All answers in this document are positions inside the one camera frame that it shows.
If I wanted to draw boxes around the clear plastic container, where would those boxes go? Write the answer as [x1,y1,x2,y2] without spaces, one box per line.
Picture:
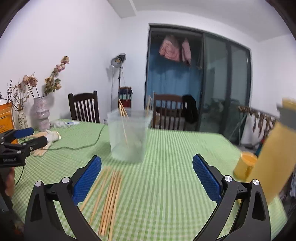
[107,108,152,163]

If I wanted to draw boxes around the dark wooden chair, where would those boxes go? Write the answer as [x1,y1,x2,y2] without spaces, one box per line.
[152,93,186,131]
[68,90,100,123]

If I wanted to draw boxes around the white tissue packet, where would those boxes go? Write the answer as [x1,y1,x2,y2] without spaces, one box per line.
[50,120,80,128]

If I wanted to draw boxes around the small floral vase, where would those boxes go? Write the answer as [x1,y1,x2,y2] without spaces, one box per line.
[18,110,28,129]

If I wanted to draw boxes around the left hand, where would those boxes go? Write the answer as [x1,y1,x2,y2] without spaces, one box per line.
[5,167,15,197]

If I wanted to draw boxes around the dark wooden chair left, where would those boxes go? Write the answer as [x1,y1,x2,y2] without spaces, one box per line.
[68,90,100,123]

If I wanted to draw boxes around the dried pink flowers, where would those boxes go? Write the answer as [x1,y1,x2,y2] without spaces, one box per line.
[1,56,70,111]

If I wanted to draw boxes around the wooden chopstick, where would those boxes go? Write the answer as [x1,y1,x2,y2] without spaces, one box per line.
[79,166,110,211]
[101,171,121,235]
[89,167,111,225]
[98,170,116,236]
[108,172,122,241]
[99,171,120,236]

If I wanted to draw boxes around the black cable on table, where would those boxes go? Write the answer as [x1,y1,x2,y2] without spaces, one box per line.
[46,123,106,151]

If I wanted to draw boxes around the dark wooden chair back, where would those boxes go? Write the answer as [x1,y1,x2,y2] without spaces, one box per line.
[152,93,186,131]

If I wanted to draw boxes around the orange box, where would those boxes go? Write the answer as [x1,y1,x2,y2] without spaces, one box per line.
[0,103,15,133]

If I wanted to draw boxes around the pink hanging jacket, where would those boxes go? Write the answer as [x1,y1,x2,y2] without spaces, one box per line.
[159,35,180,62]

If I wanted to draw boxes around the beige plush toy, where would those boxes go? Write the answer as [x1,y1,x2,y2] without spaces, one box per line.
[29,130,61,157]

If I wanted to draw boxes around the yellow thermos bottle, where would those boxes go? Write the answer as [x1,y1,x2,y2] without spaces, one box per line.
[245,98,296,204]

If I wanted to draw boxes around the pink white ribbed vase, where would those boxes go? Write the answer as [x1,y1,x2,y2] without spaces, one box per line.
[33,94,54,132]

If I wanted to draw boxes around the blue curtain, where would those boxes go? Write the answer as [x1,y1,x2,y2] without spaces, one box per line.
[147,40,202,104]

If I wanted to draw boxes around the yellow mug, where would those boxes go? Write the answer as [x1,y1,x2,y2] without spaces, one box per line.
[233,152,257,181]

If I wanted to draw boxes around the black bag on chair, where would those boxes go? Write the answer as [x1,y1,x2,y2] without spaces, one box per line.
[181,94,199,124]

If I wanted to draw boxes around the pink hanging garment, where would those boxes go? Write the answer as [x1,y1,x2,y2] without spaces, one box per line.
[181,38,192,66]

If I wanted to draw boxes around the metal drying rack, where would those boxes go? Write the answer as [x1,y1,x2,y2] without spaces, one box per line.
[238,105,277,140]

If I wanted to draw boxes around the studio lamp on stand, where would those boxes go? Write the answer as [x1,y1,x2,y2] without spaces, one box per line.
[110,53,126,110]

